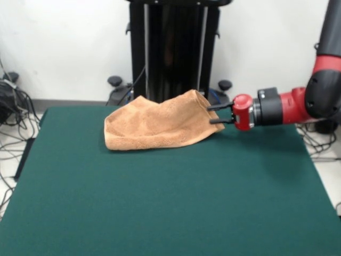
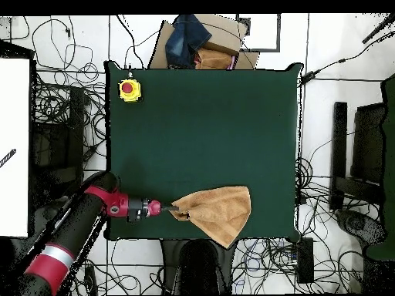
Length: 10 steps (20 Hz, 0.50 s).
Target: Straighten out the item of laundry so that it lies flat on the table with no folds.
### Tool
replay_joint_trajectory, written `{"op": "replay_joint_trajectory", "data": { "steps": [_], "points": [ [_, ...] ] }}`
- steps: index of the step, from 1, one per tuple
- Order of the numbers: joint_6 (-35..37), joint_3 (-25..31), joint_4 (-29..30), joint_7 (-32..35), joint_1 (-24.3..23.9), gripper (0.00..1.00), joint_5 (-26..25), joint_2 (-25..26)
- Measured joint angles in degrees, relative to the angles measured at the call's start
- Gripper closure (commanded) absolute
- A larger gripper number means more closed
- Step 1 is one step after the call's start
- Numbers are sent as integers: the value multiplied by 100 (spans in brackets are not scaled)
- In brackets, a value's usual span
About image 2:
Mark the tan terry towel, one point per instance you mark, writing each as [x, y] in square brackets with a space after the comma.
[222, 209]

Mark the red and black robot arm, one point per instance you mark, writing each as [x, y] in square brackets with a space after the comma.
[77, 228]

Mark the dark green table cloth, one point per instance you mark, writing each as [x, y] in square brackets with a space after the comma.
[200, 123]

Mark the dark grey stand base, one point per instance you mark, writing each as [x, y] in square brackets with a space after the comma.
[358, 223]
[43, 213]

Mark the black equipment rack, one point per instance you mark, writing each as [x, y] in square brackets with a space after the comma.
[58, 148]

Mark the yellow emergency stop button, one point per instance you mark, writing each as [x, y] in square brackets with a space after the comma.
[129, 90]

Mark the black power box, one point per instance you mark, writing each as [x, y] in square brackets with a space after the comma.
[305, 262]

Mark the white board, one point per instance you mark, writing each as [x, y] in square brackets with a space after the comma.
[14, 148]

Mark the black striped rod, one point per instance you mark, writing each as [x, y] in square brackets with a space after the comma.
[7, 158]

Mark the orange-brown folded cloth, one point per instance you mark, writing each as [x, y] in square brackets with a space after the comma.
[214, 58]

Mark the blue denim jeans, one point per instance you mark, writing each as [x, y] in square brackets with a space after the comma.
[185, 40]

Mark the black floor bar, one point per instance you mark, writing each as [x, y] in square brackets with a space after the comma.
[338, 154]

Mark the brown cardboard box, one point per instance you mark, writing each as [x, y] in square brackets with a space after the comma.
[225, 34]

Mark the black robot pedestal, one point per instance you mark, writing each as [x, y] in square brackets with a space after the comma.
[197, 265]

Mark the black square frame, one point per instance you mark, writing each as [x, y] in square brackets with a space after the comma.
[278, 34]

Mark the black stand frame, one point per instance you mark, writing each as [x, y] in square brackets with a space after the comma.
[368, 145]

